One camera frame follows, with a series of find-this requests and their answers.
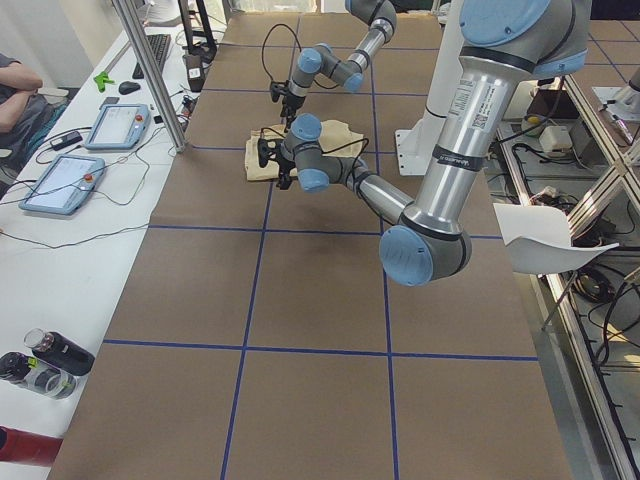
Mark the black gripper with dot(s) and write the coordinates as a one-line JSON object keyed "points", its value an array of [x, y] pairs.
{"points": [[290, 102], [285, 169]]}

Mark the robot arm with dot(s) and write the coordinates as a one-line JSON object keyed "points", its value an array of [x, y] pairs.
{"points": [[379, 16], [504, 43]]}

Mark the black keyboard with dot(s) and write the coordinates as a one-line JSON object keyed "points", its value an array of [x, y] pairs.
{"points": [[160, 46]]}

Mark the black computer mouse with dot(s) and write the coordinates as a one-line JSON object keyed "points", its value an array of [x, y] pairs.
{"points": [[128, 87]]}

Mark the upper teach pendant tablet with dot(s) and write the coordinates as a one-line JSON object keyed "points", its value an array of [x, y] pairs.
{"points": [[118, 127]]}

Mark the teach pendant tablet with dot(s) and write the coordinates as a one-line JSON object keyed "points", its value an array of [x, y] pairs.
{"points": [[65, 186], [118, 127]]}

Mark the green plastic clip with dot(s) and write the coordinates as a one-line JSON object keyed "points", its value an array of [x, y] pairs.
{"points": [[102, 80]]}

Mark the lower teach pendant tablet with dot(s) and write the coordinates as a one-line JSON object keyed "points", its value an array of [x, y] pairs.
{"points": [[65, 186]]}

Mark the white paper sheet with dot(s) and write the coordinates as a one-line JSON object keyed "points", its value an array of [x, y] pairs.
{"points": [[538, 240]]}

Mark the seated person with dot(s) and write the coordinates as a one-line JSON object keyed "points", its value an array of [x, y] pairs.
{"points": [[26, 116]]}

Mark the black water bottle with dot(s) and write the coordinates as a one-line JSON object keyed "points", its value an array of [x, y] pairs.
{"points": [[59, 351]]}

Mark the clear plastic bottle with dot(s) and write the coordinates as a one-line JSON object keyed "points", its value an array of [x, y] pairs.
{"points": [[36, 375]]}

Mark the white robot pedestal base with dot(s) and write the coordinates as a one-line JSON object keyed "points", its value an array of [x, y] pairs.
{"points": [[414, 147]]}

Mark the aluminium frame post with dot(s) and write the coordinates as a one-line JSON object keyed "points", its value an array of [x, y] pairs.
{"points": [[152, 74]]}

